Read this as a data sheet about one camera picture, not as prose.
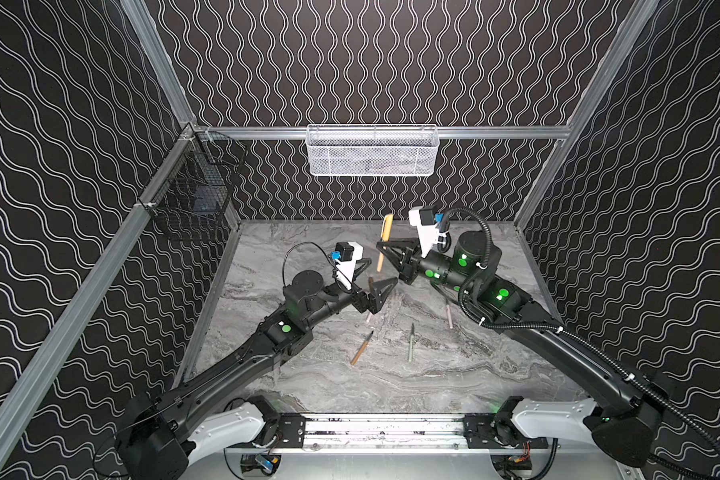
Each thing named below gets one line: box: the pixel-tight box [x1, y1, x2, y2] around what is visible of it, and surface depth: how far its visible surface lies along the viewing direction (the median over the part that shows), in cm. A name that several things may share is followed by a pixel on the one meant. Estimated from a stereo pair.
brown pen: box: [350, 330, 374, 365], surface depth 90 cm
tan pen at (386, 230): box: [377, 214, 394, 272], surface depth 60 cm
